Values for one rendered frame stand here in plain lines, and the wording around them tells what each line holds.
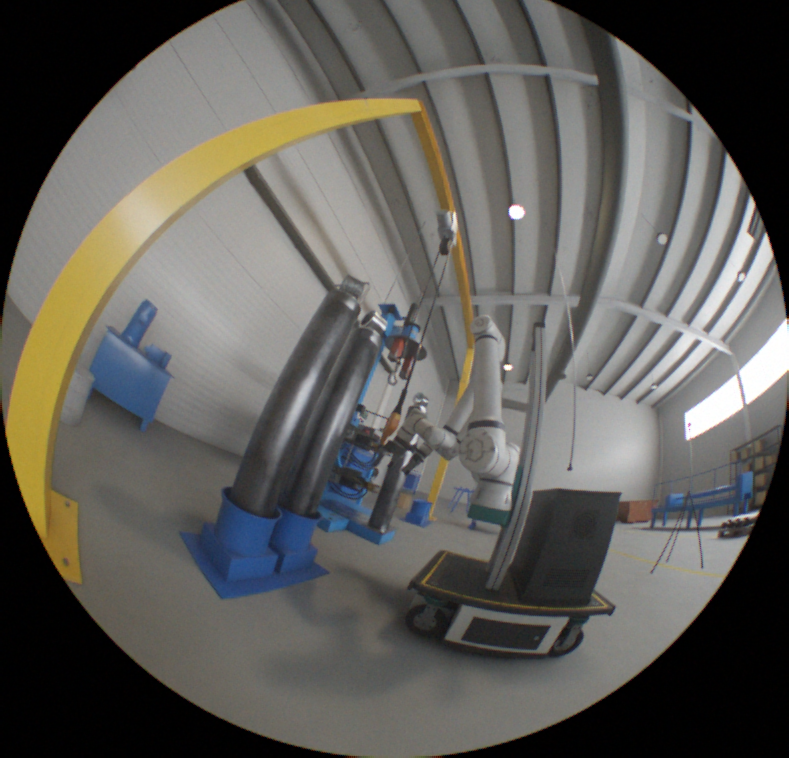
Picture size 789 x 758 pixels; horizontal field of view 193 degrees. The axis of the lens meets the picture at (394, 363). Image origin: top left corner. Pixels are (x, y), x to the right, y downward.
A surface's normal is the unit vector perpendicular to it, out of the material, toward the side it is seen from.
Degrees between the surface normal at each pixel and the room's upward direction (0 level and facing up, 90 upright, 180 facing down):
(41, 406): 90
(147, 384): 90
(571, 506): 90
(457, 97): 174
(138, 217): 90
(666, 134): 173
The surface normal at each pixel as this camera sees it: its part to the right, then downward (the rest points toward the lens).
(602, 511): -0.35, -0.52
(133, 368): 0.89, 0.12
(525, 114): -0.22, 0.86
